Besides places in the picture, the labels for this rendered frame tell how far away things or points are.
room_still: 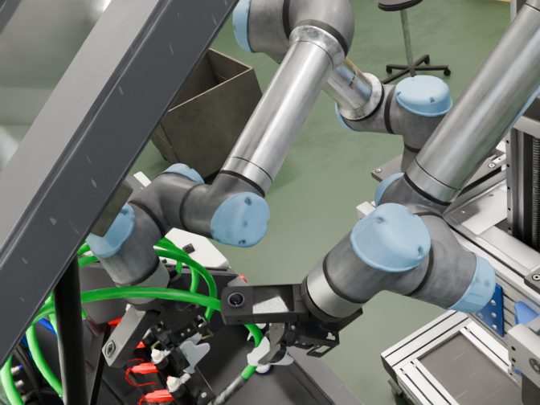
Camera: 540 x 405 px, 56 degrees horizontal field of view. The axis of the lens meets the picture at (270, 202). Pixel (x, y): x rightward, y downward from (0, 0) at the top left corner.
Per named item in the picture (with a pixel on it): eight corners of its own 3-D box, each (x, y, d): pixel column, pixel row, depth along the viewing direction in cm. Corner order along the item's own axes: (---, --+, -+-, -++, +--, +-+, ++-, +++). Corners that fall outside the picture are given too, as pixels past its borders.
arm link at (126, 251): (141, 198, 70) (96, 238, 66) (173, 253, 76) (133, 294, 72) (109, 189, 75) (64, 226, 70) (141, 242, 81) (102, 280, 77)
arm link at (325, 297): (325, 296, 58) (319, 239, 63) (305, 314, 61) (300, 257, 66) (378, 309, 61) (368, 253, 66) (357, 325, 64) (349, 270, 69)
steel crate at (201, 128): (230, 113, 434) (202, 43, 397) (287, 145, 363) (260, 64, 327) (153, 157, 413) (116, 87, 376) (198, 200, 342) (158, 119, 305)
